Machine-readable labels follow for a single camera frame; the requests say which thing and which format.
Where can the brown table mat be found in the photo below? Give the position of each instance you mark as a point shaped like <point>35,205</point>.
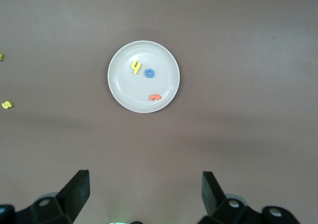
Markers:
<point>223,47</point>

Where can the blue foam letter o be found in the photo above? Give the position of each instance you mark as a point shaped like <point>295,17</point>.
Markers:
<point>146,73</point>

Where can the beige brown plate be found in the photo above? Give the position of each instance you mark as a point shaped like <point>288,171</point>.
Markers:
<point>139,92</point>

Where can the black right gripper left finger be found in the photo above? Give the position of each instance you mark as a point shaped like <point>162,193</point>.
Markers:
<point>74,196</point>

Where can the yellow foam letter u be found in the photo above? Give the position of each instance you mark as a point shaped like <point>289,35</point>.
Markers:
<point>1,57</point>

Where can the yellow foam letter s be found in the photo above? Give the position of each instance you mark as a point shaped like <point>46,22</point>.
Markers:
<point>7,105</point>

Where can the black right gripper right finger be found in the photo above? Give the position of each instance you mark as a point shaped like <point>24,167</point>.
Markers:
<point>213,196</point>

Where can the yellow foam letter h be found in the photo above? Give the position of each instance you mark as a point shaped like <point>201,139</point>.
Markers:
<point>136,68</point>

